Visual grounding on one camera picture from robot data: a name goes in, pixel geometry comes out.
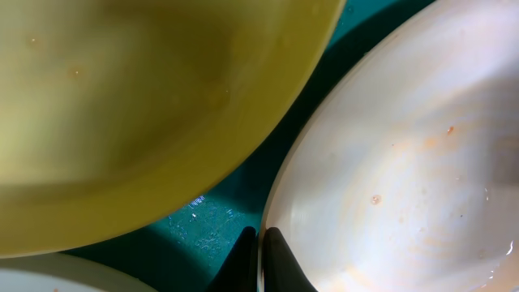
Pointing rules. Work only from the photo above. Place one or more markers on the white plate with sauce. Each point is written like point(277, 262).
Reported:
point(405, 178)

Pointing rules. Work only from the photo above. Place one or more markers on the blue serving tray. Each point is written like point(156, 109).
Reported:
point(185, 250)

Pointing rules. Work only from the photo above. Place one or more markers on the yellow-green plate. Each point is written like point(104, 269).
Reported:
point(115, 113)

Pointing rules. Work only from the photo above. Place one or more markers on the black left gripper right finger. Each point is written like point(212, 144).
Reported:
point(282, 273)

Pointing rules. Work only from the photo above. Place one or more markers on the white front plate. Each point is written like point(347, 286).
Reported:
point(57, 272)

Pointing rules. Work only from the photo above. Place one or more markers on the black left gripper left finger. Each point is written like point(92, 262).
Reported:
point(238, 273)

